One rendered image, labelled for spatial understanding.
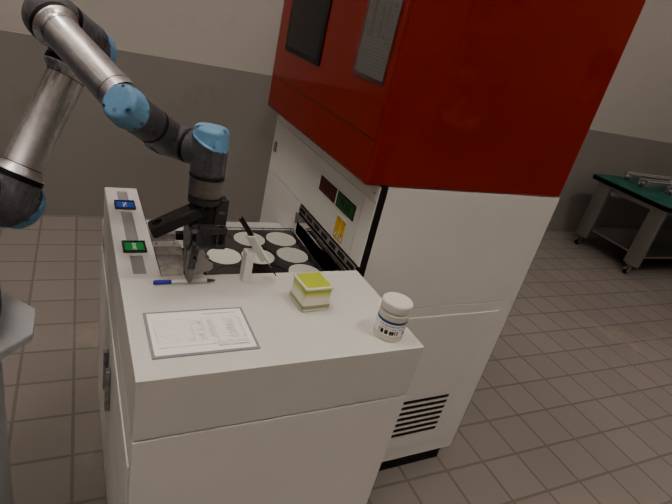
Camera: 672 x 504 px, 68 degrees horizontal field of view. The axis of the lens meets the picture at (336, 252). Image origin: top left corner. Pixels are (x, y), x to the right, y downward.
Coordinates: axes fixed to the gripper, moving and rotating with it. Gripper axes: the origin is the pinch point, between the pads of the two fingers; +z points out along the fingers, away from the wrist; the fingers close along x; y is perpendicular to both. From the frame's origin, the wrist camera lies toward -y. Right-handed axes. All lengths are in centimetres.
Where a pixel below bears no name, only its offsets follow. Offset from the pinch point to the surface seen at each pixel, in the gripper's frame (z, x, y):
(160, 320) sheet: 2.4, -14.4, -7.6
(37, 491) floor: 97, 33, -32
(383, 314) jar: -3.8, -26.6, 38.0
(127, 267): 2.1, 8.7, -11.7
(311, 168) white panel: -16, 45, 48
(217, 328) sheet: 2.4, -18.6, 3.1
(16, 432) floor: 96, 61, -39
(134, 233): 1.4, 27.4, -8.3
